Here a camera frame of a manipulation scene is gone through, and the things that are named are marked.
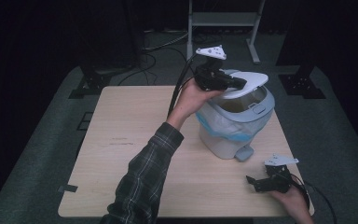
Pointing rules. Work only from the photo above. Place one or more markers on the person's right hand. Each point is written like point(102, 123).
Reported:
point(292, 203)

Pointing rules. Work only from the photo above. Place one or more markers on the person's left hand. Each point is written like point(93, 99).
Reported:
point(192, 101)

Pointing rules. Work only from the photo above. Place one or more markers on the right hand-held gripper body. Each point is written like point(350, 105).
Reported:
point(276, 182)

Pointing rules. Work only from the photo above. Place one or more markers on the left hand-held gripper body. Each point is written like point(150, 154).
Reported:
point(209, 77)

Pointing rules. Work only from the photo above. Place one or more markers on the black stand base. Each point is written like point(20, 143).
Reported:
point(301, 84)
point(90, 84)

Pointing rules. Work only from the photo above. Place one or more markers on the white metal stand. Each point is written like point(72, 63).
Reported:
point(227, 19)

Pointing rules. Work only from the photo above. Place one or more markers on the white pedal trash can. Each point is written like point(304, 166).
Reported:
point(239, 130)

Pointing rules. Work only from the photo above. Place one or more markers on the blue plastic bin liner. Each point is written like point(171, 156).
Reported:
point(227, 129)

